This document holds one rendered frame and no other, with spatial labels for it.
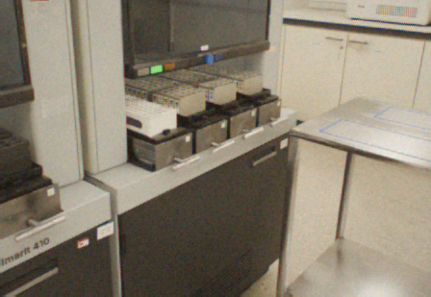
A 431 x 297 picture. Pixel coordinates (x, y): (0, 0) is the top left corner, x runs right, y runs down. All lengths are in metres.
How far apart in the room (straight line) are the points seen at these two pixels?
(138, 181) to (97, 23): 0.38
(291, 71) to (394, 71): 0.80
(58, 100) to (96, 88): 0.10
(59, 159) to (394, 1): 2.58
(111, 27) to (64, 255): 0.52
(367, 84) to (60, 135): 2.60
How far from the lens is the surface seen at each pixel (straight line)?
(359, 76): 3.35
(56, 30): 1.00
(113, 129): 1.13
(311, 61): 3.49
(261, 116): 1.47
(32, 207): 0.96
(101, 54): 1.07
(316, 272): 1.60
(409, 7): 3.20
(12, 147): 0.98
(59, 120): 1.04
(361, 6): 3.31
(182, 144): 1.19
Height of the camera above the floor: 1.23
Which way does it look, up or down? 20 degrees down
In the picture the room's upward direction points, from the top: 2 degrees clockwise
